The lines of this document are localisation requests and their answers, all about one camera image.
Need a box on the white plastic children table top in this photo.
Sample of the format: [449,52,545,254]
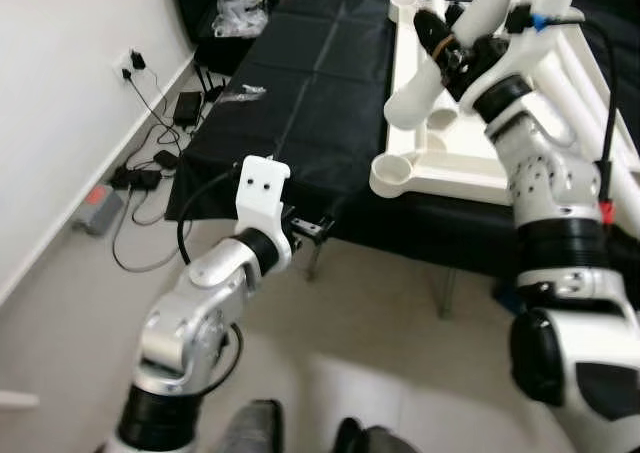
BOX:
[368,0,640,236]

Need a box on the small clear plastic bag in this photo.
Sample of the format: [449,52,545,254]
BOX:
[222,85,269,102]

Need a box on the small black power brick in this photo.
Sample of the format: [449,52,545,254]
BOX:
[152,150,181,170]

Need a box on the black wifi router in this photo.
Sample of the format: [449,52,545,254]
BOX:
[195,68,226,104]

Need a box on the black power adapter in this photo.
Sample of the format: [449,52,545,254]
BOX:
[172,91,204,127]

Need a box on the black power strip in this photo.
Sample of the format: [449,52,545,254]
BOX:
[108,168,161,192]

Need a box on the crumpled clear plastic bag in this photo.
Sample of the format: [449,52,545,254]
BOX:
[215,0,271,39]

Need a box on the grey box orange label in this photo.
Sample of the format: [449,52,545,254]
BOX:
[70,183,126,236]

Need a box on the dark left robot foot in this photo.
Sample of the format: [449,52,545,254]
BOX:
[215,400,286,453]

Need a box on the dark robot foot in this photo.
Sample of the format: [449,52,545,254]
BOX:
[335,418,421,453]
[215,400,286,453]

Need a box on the dark right robot foot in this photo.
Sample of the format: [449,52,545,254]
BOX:
[335,418,421,453]

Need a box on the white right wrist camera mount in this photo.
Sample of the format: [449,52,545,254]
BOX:
[455,0,576,104]

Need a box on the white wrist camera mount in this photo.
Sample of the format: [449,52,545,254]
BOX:
[455,0,576,104]
[235,156,293,274]

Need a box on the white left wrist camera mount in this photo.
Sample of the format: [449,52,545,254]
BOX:
[235,156,293,274]

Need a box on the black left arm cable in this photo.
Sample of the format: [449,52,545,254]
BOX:
[176,168,246,266]

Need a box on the black floor cable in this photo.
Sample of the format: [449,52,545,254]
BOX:
[110,188,191,274]

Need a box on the white wall socket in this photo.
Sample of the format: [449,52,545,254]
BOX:
[112,51,141,82]

